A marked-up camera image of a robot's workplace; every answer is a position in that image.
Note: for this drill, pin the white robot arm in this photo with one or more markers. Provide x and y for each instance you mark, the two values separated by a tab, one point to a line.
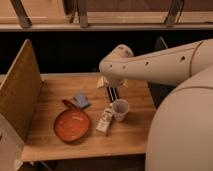
181	133

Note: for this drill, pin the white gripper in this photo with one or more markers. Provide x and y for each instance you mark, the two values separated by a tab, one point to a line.
113	78

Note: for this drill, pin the wooden shelf rail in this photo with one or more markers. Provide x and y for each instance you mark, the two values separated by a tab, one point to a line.
105	15

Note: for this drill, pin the orange ceramic bowl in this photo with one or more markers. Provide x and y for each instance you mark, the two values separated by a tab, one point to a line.
71	124

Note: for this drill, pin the dark red small object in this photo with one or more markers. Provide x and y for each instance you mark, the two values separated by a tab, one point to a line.
69	104

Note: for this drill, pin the clear plastic cup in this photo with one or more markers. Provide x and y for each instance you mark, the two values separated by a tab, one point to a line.
120	108

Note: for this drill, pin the wooden left side panel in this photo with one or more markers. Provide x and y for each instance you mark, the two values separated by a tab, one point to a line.
19	92

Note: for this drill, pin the black striped bar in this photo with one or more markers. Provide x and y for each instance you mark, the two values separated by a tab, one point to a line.
112	92

